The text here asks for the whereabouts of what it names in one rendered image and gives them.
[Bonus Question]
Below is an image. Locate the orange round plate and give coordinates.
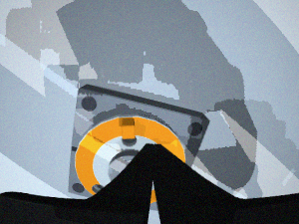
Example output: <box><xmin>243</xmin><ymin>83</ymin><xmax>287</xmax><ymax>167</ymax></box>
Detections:
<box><xmin>76</xmin><ymin>114</ymin><xmax>185</xmax><ymax>196</ymax></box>

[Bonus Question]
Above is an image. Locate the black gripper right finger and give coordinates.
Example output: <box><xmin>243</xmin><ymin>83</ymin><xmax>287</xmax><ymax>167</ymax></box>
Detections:
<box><xmin>153</xmin><ymin>144</ymin><xmax>299</xmax><ymax>224</ymax></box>

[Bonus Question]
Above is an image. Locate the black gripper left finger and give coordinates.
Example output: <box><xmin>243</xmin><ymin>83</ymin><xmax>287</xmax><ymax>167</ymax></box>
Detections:
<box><xmin>0</xmin><ymin>143</ymin><xmax>156</xmax><ymax>224</ymax></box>

